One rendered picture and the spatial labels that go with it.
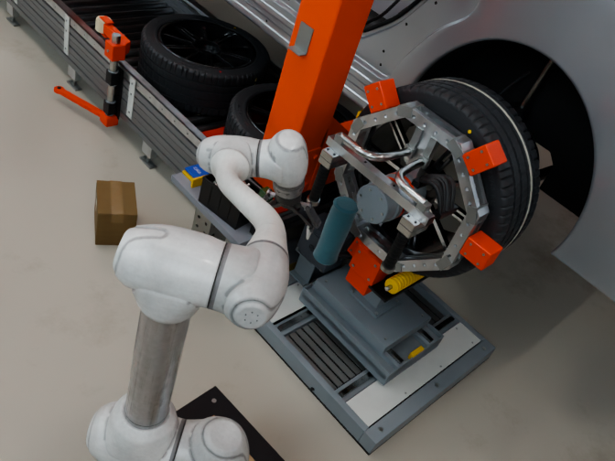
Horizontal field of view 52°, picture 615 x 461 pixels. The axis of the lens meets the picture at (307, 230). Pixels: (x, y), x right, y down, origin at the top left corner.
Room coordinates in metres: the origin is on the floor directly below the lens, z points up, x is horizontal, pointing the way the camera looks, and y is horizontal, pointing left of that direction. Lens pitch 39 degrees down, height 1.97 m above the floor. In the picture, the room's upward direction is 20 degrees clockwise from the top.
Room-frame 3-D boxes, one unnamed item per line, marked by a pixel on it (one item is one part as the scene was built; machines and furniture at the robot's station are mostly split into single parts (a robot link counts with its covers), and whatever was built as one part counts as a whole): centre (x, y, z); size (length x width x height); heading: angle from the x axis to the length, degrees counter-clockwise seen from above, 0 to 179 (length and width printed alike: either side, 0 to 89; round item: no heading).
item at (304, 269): (2.13, -0.16, 0.26); 0.42 x 0.18 x 0.35; 146
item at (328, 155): (1.69, 0.00, 0.93); 0.09 x 0.05 x 0.05; 146
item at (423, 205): (1.61, -0.27, 1.03); 0.19 x 0.18 x 0.11; 146
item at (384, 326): (1.91, -0.35, 0.32); 0.40 x 0.30 x 0.28; 56
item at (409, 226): (1.50, -0.28, 0.93); 0.09 x 0.05 x 0.05; 146
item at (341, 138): (1.72, -0.11, 1.03); 0.19 x 0.18 x 0.11; 146
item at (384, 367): (1.89, -0.37, 0.13); 0.50 x 0.36 x 0.10; 56
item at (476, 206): (1.77, -0.26, 0.85); 0.54 x 0.07 x 0.54; 56
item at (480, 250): (1.60, -0.52, 0.85); 0.09 x 0.08 x 0.07; 56
